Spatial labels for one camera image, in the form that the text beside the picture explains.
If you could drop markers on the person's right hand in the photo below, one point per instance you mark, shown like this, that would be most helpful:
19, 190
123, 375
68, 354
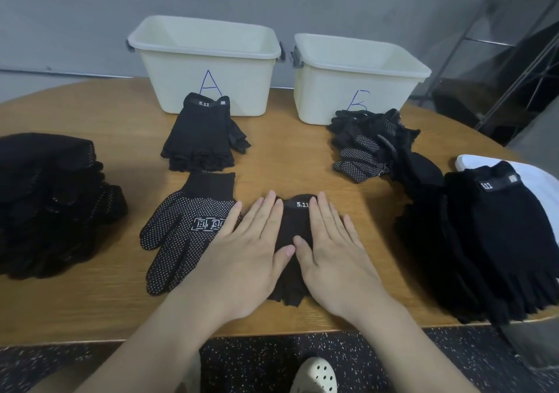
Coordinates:
341, 266

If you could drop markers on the person's left leg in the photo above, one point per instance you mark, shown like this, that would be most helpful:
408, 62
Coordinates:
61, 381

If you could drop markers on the white plastic bin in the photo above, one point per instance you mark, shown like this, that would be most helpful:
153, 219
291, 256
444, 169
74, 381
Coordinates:
162, 78
319, 96

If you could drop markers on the grey wall pipe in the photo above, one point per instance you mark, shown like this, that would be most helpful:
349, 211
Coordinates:
65, 73

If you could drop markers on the person's right forearm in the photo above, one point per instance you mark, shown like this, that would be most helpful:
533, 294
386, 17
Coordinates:
410, 353

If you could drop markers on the pile of black gloves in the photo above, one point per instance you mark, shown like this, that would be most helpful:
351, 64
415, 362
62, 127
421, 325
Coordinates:
371, 144
31, 262

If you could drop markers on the person's right white shoe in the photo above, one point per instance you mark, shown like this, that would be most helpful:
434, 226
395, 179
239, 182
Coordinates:
314, 375

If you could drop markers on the person's left hand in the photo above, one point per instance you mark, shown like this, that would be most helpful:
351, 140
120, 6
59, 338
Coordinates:
244, 266

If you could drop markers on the metal rack frame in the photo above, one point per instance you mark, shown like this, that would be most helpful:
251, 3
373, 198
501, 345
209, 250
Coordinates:
498, 65

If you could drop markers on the person's left forearm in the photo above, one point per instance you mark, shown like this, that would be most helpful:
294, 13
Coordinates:
140, 353

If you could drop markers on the stack of black gloves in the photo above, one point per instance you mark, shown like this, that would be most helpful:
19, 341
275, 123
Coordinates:
13, 253

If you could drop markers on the white flat tray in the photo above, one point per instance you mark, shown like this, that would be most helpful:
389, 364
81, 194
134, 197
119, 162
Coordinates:
541, 187

